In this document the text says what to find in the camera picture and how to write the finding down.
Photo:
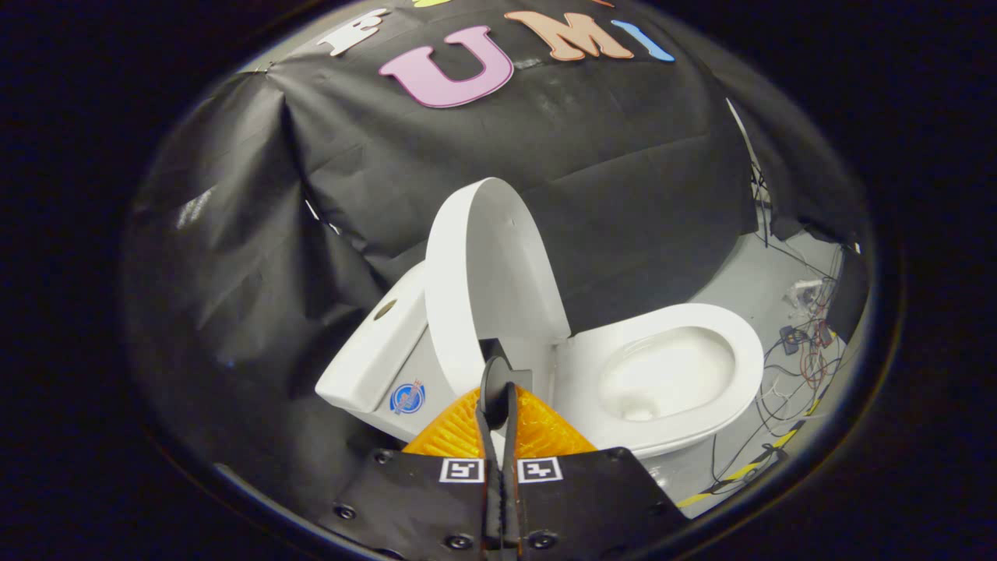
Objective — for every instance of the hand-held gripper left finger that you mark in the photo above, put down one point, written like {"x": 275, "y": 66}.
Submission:
{"x": 405, "y": 506}

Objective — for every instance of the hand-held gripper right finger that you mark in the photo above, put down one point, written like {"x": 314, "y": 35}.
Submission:
{"x": 592, "y": 506}

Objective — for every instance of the white toilet bowl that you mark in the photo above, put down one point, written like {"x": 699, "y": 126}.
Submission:
{"x": 740, "y": 343}

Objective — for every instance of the black lid pull tab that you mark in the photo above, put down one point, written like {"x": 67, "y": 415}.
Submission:
{"x": 498, "y": 374}

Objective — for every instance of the yellow black hazard tape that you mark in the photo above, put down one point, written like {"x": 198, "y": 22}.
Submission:
{"x": 740, "y": 471}

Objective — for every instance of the white toilet lid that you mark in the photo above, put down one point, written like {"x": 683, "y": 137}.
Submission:
{"x": 498, "y": 273}

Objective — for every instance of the black backdrop cloth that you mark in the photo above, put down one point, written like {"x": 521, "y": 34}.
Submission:
{"x": 607, "y": 156}

